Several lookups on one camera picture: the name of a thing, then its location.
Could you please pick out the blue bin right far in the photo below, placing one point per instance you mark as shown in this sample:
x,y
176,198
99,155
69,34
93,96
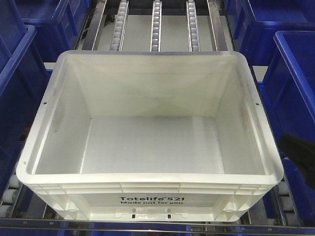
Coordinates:
x,y
253,24

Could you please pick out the front steel shelf bar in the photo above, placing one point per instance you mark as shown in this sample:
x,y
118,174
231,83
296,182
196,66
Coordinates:
x,y
163,227

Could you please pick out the near right roller track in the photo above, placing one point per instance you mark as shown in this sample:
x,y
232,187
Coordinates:
x,y
285,205

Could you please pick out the roller track rail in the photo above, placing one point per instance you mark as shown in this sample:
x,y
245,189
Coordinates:
x,y
192,26
120,26
156,26

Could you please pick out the white plastic tote bin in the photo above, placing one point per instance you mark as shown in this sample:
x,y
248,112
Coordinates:
x,y
144,136

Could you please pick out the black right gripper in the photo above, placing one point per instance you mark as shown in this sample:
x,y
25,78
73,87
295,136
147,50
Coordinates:
x,y
302,153

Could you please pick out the blue bin right near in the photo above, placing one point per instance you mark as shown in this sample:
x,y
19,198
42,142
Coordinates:
x,y
289,97

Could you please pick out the blue bin left far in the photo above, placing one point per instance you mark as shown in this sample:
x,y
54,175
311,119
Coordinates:
x,y
58,24

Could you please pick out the left roller track rail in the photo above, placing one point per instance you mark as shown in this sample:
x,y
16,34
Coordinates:
x,y
120,26

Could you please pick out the blue bin left near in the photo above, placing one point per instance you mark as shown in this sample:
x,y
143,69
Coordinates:
x,y
23,82

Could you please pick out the middle roller track rail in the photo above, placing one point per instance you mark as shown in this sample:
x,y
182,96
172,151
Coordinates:
x,y
156,26

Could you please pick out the right roller track rail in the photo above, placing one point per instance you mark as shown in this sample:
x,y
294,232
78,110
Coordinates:
x,y
192,26

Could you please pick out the blue bin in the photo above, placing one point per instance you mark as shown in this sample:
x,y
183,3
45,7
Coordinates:
x,y
289,97
58,24
23,82
253,24

